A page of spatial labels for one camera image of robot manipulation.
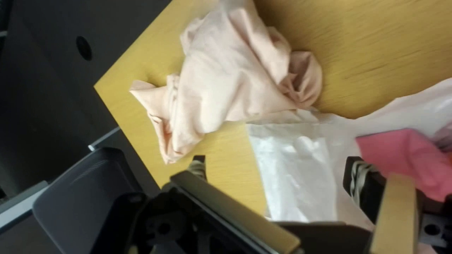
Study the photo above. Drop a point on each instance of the hot pink clothing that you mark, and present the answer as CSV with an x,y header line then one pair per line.
x,y
404,153

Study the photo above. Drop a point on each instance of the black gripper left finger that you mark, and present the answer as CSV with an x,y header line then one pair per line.
x,y
226,207

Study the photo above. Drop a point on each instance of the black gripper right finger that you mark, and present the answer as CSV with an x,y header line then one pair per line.
x,y
395,212

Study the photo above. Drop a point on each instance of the white plastic carrier bag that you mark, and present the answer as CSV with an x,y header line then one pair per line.
x,y
296,174

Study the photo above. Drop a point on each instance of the peach pink clothing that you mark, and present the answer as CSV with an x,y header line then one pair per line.
x,y
226,80

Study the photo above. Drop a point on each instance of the grey office chair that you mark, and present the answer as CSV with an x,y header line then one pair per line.
x,y
79,203

